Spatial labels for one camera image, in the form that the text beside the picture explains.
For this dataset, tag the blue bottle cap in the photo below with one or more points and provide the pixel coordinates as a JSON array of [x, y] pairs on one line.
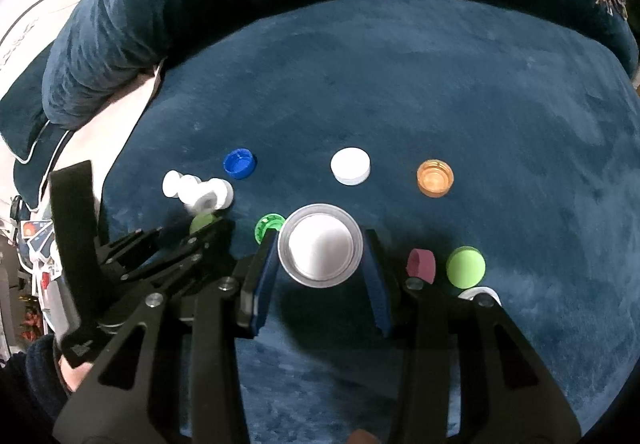
[[239, 163]]

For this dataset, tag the light green small cap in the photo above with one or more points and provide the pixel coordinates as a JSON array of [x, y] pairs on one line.
[[465, 267]]

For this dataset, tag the blue plush bed cover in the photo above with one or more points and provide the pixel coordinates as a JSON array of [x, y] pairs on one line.
[[539, 123]]

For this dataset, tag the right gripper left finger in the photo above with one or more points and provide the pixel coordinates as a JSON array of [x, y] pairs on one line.
[[169, 374]]

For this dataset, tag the small orange cap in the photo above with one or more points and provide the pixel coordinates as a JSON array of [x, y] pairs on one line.
[[434, 178]]

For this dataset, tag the clear silver rimmed lid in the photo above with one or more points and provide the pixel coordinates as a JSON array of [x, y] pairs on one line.
[[320, 246]]

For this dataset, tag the white cap lone top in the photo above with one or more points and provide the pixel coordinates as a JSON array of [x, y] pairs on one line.
[[350, 166]]

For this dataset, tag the person left hand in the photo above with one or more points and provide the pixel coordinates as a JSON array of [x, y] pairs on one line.
[[72, 377]]

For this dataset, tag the green cap solid top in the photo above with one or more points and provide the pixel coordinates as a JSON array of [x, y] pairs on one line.
[[201, 221]]

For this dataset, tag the blue mesh basket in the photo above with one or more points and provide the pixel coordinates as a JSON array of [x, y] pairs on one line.
[[39, 254]]

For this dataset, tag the large white cap right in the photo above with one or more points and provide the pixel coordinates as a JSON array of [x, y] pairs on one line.
[[480, 291]]

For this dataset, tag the pink bed sheet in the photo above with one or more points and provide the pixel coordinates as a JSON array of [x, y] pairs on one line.
[[102, 139]]

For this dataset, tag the white cap far left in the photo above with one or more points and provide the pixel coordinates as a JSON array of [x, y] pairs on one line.
[[171, 183]]

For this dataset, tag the blue pillow white piping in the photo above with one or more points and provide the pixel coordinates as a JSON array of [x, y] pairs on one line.
[[22, 116]]

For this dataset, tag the green cap open far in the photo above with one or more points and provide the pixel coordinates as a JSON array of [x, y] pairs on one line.
[[269, 221]]

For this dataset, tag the pink small cap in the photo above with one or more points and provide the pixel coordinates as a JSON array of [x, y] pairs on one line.
[[421, 264]]

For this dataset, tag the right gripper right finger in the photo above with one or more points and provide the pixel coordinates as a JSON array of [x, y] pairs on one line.
[[468, 373]]

